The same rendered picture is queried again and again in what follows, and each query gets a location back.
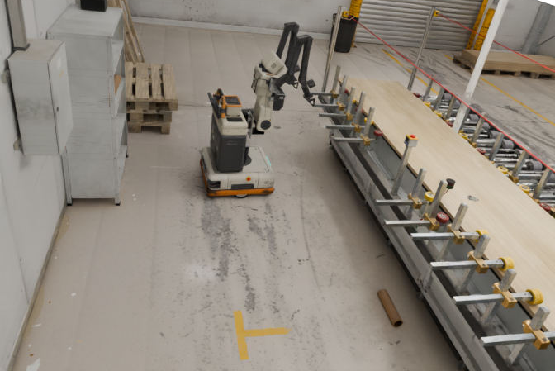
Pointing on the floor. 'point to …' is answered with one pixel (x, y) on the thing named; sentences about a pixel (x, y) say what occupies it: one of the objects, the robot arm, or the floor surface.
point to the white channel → (496, 12)
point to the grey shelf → (94, 102)
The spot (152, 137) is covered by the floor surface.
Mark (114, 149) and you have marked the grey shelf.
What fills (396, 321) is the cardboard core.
